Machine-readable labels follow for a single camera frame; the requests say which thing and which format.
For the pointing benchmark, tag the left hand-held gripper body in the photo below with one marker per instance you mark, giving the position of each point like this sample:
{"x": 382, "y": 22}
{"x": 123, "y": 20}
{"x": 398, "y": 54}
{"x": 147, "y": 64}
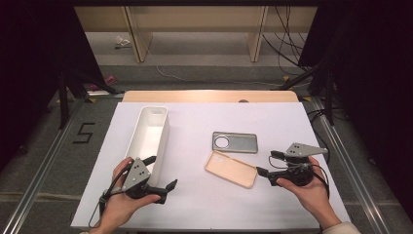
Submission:
{"x": 136, "y": 177}

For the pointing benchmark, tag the dark round table grommet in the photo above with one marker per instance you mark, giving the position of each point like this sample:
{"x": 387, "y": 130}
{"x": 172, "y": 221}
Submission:
{"x": 243, "y": 101}

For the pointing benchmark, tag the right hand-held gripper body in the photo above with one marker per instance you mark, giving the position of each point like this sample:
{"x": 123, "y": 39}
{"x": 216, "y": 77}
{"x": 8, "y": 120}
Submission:
{"x": 298, "y": 172}

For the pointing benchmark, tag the grey translucent phone case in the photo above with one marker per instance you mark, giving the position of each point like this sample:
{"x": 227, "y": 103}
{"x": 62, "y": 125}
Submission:
{"x": 240, "y": 143}

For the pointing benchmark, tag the light wooden desk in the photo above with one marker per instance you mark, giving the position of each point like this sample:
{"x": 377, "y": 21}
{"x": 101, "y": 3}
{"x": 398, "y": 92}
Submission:
{"x": 195, "y": 19}

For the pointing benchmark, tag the black curtain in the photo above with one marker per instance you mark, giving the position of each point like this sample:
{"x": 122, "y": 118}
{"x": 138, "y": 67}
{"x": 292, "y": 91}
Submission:
{"x": 29, "y": 65}
{"x": 373, "y": 81}

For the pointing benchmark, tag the pink packet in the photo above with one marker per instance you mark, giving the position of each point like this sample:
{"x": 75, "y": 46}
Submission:
{"x": 110, "y": 80}

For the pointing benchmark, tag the white table sheet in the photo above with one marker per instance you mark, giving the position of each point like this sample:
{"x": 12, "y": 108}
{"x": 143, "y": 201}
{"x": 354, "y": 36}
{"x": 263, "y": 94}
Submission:
{"x": 195, "y": 204}

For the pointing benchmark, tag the person's right hand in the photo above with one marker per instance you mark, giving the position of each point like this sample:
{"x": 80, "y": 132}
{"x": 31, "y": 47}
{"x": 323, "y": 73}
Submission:
{"x": 311, "y": 195}

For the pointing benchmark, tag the person's left hand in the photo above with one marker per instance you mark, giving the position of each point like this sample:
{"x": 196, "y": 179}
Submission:
{"x": 120, "y": 208}

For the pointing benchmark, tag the beige phone case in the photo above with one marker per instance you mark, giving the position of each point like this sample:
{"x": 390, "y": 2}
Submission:
{"x": 233, "y": 170}

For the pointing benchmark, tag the crumpled white paper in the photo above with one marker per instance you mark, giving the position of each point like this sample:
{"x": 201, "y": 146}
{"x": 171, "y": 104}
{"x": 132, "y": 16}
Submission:
{"x": 121, "y": 42}

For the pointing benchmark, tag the stack of papers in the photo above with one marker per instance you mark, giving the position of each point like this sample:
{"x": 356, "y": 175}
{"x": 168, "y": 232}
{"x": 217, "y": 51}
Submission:
{"x": 97, "y": 91}

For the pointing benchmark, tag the white plastic storage box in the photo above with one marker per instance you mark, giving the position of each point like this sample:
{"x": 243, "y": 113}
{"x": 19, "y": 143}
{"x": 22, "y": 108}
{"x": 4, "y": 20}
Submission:
{"x": 149, "y": 136}

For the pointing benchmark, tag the metal floor rail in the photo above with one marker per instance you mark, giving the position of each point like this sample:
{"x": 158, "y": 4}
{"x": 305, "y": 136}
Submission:
{"x": 350, "y": 169}
{"x": 35, "y": 185}

